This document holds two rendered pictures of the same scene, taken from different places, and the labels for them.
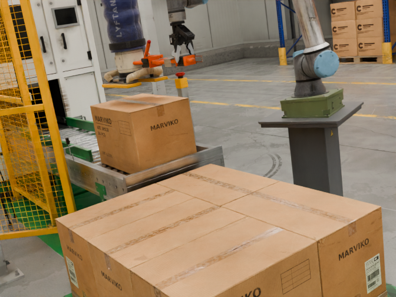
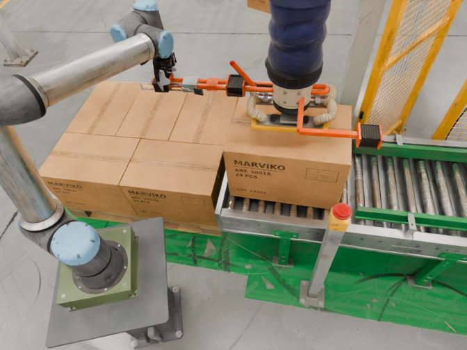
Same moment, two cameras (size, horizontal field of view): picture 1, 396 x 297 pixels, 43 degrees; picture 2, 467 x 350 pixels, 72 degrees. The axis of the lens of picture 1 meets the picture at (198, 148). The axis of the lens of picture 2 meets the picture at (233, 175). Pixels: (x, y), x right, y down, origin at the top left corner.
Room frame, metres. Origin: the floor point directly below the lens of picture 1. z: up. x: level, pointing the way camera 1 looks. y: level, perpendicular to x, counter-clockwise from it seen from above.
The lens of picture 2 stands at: (3.87, -0.62, 2.11)
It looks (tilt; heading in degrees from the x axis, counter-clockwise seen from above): 53 degrees down; 141
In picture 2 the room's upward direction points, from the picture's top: 8 degrees counter-clockwise
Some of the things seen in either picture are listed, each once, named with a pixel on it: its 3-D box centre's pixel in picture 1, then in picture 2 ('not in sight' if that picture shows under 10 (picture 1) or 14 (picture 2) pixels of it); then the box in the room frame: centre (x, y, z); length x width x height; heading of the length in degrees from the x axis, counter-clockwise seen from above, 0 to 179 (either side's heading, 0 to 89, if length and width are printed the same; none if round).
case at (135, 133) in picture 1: (142, 132); (287, 153); (3.19, 0.34, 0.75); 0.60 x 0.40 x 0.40; 32
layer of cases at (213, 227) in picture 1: (208, 252); (153, 146); (2.18, 0.02, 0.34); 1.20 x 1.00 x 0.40; 34
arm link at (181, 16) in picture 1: (177, 17); not in sight; (2.73, 0.01, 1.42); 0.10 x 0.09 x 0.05; 123
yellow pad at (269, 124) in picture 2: (146, 76); (289, 120); (3.25, 0.25, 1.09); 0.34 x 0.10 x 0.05; 35
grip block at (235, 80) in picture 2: (151, 61); (236, 85); (2.99, 0.19, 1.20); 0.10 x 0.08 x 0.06; 125
